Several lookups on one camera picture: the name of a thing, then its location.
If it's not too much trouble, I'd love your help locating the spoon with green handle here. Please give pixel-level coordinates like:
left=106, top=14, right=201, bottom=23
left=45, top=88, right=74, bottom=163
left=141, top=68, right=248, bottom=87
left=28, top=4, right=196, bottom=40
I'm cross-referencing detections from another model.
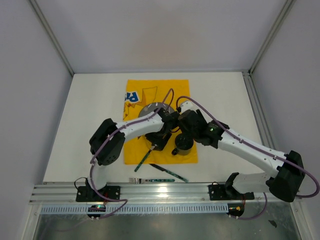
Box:
left=134, top=144, right=157, bottom=173

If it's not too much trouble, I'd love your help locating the dark green mug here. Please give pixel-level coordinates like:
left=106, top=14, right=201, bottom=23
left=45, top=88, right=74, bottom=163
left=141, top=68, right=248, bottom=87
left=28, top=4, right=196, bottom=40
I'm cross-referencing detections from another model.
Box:
left=171, top=133, right=194, bottom=156

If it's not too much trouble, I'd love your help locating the grey reindeer plate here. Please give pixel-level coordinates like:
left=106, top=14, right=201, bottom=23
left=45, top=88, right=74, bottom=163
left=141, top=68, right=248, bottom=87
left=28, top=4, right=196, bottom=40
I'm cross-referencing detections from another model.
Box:
left=138, top=102, right=175, bottom=118

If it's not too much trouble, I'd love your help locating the knife with green handle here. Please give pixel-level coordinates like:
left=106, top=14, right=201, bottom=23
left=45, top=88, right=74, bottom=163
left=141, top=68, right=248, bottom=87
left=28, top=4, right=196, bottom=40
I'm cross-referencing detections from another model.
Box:
left=150, top=163, right=189, bottom=183

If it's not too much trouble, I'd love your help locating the yellow Pikachu cloth placemat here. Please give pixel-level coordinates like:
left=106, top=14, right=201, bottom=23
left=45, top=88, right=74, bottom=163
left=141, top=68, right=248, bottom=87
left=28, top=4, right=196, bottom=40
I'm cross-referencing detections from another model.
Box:
left=123, top=79, right=198, bottom=165

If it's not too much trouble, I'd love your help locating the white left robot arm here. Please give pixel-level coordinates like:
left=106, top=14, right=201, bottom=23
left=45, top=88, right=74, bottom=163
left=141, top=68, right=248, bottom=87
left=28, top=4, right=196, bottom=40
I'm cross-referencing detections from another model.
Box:
left=87, top=107, right=179, bottom=201

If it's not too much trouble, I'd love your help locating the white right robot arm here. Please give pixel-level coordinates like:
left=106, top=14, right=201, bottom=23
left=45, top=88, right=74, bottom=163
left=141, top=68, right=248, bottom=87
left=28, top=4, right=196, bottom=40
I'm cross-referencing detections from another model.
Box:
left=177, top=101, right=306, bottom=203

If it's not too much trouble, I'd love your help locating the left controller board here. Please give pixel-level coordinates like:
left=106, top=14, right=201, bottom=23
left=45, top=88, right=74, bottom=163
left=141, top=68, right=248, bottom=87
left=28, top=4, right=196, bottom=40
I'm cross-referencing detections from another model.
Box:
left=87, top=204, right=106, bottom=219

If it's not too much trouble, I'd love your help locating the controller board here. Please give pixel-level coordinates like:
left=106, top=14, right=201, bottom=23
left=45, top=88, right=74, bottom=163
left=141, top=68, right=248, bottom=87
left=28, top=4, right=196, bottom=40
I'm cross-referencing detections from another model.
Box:
left=87, top=204, right=106, bottom=219
left=226, top=203, right=245, bottom=218

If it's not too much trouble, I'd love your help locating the right controller board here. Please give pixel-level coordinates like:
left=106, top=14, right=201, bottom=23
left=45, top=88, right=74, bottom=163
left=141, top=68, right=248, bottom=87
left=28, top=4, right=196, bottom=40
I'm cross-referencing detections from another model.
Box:
left=226, top=203, right=245, bottom=218

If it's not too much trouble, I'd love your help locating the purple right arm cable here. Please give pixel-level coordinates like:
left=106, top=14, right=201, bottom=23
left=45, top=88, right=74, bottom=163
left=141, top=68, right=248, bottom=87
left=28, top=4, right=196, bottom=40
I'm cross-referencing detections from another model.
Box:
left=175, top=95, right=320, bottom=221

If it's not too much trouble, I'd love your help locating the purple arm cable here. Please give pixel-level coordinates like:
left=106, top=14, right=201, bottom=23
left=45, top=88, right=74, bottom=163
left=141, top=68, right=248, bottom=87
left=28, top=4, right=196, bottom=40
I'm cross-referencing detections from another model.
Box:
left=175, top=95, right=320, bottom=221
left=89, top=87, right=175, bottom=221

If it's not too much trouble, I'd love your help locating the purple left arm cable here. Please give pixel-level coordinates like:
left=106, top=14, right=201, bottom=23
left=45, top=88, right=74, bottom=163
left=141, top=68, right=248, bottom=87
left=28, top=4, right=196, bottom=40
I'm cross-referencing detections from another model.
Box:
left=89, top=87, right=175, bottom=221

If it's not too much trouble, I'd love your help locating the fork with green handle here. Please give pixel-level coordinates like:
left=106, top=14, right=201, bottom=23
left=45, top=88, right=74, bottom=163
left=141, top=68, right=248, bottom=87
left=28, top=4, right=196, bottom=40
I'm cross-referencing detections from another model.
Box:
left=128, top=178, right=175, bottom=184

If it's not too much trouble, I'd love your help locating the aluminium side rail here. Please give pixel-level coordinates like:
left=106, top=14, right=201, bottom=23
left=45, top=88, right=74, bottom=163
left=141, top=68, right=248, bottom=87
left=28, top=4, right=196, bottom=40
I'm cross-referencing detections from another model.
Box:
left=242, top=71, right=277, bottom=149

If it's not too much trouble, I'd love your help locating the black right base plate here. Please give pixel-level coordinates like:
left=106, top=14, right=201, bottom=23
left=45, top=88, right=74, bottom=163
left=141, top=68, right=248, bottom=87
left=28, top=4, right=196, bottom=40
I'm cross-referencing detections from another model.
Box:
left=208, top=182, right=255, bottom=201

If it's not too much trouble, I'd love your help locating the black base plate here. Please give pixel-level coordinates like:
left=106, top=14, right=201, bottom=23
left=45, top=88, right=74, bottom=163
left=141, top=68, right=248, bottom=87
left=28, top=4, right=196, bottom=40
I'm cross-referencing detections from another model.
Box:
left=75, top=186, right=121, bottom=203
left=208, top=182, right=255, bottom=201

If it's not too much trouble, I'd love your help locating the slotted cable duct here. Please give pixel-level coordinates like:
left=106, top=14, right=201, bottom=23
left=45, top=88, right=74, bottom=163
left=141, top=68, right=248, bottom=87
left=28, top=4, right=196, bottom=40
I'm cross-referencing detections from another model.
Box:
left=39, top=203, right=228, bottom=215

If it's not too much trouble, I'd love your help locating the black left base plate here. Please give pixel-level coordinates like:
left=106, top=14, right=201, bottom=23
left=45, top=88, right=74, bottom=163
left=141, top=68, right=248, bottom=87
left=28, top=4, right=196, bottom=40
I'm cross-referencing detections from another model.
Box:
left=75, top=186, right=121, bottom=203

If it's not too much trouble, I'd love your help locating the aluminium mounting rail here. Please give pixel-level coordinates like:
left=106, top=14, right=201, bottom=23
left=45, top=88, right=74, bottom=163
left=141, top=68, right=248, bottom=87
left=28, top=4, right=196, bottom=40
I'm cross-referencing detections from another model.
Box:
left=28, top=181, right=303, bottom=206

